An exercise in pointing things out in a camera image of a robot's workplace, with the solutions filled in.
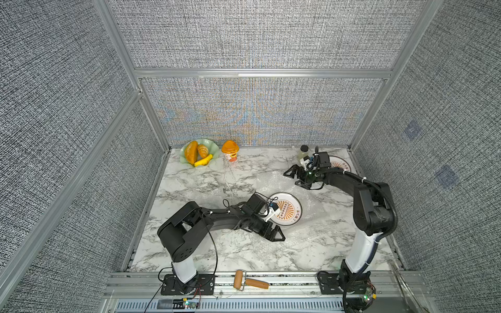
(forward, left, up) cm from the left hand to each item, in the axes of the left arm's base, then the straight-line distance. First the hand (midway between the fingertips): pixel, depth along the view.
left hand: (280, 236), depth 81 cm
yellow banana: (+43, +36, 0) cm, 56 cm away
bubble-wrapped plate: (+16, -8, -4) cm, 18 cm away
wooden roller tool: (-15, +17, -4) cm, 23 cm away
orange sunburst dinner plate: (+42, -39, -4) cm, 57 cm away
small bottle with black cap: (+44, -19, +4) cm, 47 cm away
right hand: (+29, -8, +5) cm, 31 cm away
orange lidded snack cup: (+47, +21, +4) cm, 52 cm away
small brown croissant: (+49, +37, +2) cm, 61 cm away
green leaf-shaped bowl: (+53, +32, +1) cm, 61 cm away
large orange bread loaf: (+47, +43, +4) cm, 63 cm away
